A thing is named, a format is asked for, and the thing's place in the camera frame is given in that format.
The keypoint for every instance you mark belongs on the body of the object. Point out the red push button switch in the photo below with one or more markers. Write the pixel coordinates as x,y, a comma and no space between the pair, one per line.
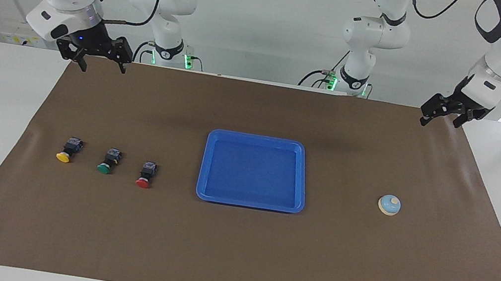
143,182

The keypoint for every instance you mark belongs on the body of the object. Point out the blue plastic tray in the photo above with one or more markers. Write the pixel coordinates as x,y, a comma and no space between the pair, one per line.
253,173

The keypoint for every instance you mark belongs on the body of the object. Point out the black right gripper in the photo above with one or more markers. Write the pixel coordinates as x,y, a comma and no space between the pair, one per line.
95,41

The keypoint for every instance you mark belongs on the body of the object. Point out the brown table mat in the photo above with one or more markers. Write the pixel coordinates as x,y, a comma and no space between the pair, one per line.
238,249

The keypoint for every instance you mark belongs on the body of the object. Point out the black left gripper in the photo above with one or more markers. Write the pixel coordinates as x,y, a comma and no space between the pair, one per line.
462,104

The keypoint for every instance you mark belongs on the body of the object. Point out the white wall socket box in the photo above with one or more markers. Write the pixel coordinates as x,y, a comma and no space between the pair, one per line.
15,38

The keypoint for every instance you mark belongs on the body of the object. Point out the light blue call bell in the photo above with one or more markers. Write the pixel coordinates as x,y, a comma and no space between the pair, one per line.
389,204

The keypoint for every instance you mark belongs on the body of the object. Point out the green push button switch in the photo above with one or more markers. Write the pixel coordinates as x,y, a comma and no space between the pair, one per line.
104,168

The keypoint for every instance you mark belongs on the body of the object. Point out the yellow push button switch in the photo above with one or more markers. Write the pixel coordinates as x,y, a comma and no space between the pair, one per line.
63,156

